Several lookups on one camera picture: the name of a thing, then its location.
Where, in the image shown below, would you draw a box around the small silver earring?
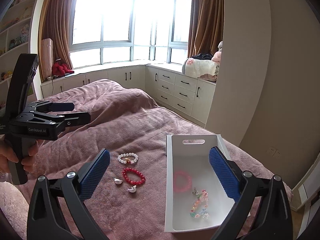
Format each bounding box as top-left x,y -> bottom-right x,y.
192,188 -> 199,195

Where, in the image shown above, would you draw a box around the red plush toy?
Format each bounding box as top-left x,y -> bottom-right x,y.
52,62 -> 74,77

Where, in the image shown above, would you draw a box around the right brown curtain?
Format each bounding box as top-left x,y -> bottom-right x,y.
188,0 -> 224,57

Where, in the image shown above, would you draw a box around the pink upright appliance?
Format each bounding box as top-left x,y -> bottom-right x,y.
41,38 -> 54,79

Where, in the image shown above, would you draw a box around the left brown curtain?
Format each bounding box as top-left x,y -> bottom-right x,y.
38,0 -> 73,81

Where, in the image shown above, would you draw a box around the brown curtain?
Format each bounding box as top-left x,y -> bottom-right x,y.
188,0 -> 224,57
38,0 -> 73,81

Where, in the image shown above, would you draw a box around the bay window frame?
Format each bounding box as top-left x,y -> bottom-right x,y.
69,0 -> 191,68

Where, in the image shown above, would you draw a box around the red bead bracelet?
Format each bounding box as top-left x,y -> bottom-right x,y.
121,167 -> 147,186

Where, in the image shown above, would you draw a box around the white wall shelf unit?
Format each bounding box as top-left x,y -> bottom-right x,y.
1,0 -> 44,110

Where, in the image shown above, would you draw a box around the white window seat cabinets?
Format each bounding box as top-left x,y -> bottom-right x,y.
41,62 -> 215,126

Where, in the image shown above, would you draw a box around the pastel multicolour bead bracelet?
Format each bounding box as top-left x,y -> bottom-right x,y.
189,189 -> 210,220

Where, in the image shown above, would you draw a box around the wall power socket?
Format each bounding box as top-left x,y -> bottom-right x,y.
266,146 -> 281,159

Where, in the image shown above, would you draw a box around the white bead bracelet gold charm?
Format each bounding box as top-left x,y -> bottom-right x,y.
117,152 -> 139,164

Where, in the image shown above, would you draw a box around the white plastic storage tray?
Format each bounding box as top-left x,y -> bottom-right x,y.
164,134 -> 234,233

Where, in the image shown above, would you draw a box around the person's left hand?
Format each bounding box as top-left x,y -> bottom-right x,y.
0,138 -> 41,181

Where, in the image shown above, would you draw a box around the white pink plush pillow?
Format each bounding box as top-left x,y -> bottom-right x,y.
182,41 -> 223,82

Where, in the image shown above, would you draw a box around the silver shell pendant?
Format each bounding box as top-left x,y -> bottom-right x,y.
113,178 -> 123,185
127,185 -> 137,193

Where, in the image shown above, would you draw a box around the pink bead bracelet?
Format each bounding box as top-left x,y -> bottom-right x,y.
173,170 -> 193,194

